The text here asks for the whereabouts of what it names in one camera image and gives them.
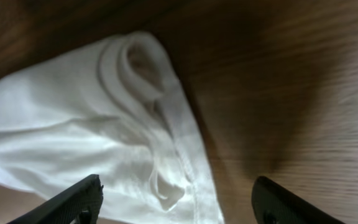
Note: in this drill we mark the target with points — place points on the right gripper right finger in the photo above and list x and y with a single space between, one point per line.
273 204

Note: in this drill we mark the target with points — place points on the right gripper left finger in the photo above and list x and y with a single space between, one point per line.
79 204

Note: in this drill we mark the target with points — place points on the white printed t-shirt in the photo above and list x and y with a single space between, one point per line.
114 108

